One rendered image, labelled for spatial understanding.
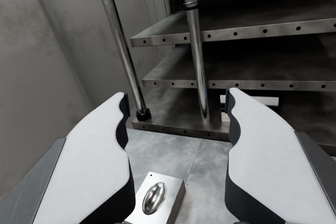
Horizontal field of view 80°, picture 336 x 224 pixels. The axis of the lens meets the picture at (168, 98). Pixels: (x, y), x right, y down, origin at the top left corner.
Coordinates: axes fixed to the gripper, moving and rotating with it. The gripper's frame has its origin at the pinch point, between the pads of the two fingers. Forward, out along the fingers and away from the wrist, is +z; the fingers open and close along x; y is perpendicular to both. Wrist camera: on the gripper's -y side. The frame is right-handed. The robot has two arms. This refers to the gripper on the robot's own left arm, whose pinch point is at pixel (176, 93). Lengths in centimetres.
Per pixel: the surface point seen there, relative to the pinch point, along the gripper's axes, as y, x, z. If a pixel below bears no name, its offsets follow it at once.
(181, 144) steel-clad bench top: 66, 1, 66
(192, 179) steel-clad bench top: 65, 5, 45
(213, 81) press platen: 40, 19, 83
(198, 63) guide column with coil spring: 29, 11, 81
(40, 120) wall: 99, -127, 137
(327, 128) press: 58, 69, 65
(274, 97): 44, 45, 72
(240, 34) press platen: 16, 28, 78
